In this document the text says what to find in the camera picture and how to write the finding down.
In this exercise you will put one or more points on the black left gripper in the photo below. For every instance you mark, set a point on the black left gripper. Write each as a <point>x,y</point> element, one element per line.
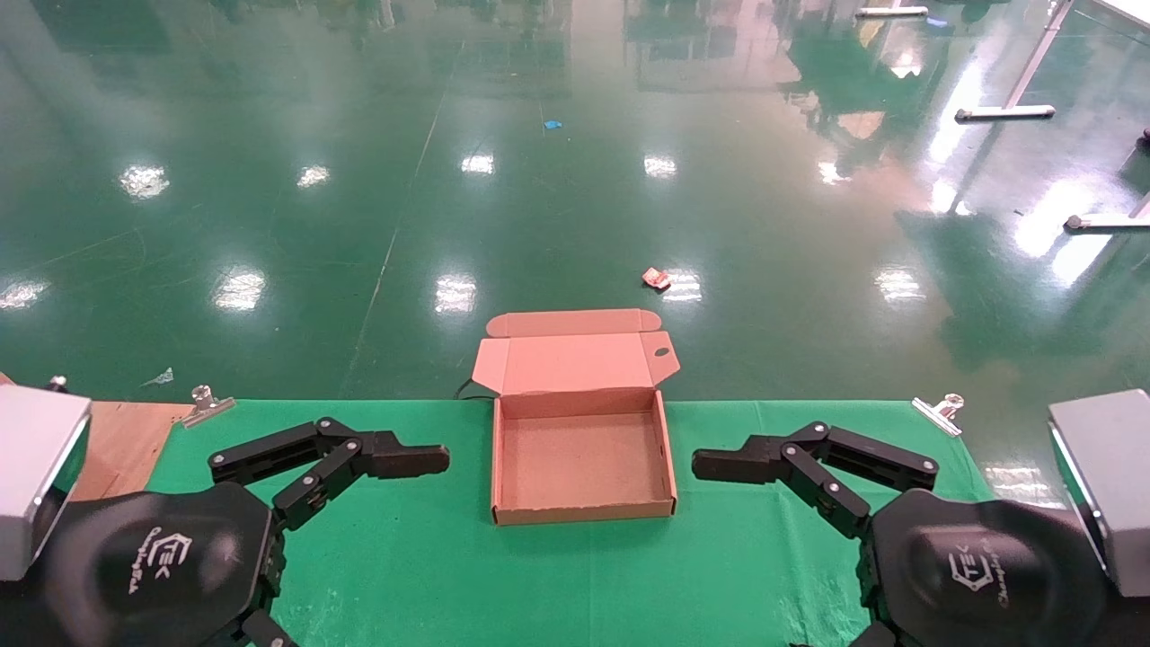
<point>153,557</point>

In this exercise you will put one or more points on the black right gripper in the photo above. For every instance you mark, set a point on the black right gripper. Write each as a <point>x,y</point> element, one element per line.
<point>979,575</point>

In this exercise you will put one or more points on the open brown cardboard box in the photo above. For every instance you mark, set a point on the open brown cardboard box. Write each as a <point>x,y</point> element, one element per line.
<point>575,368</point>

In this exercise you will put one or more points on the green table cloth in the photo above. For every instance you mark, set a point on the green table cloth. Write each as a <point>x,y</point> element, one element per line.
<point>404,557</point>

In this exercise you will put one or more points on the silver binder clip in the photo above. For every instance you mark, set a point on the silver binder clip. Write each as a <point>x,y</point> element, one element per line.
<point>207,409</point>
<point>939,413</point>

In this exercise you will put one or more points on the wooden table board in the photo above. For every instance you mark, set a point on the wooden table board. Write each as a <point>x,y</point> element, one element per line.
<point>126,440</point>

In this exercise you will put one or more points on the pale paper scrap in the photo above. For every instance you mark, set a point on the pale paper scrap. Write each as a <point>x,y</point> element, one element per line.
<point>162,377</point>

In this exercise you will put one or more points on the red wrapper scrap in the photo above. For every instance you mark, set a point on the red wrapper scrap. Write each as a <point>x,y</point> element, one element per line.
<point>656,278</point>

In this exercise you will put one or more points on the white table foot black cap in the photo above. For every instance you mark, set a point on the white table foot black cap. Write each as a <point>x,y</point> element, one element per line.
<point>1105,221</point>

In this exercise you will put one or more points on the white slanted table leg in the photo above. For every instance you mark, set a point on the white slanted table leg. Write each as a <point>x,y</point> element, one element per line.
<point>1006,112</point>

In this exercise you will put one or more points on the white table foot bar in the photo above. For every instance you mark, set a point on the white table foot bar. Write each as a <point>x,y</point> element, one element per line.
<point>889,12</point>

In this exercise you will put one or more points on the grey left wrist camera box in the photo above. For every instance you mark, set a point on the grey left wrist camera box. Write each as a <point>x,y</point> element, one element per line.
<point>36,476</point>

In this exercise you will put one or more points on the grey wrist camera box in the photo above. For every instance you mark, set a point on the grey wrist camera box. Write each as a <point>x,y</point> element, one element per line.
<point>36,476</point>
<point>1110,485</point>

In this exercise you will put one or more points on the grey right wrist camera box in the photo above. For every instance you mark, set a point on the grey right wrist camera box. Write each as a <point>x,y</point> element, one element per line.
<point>1110,485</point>

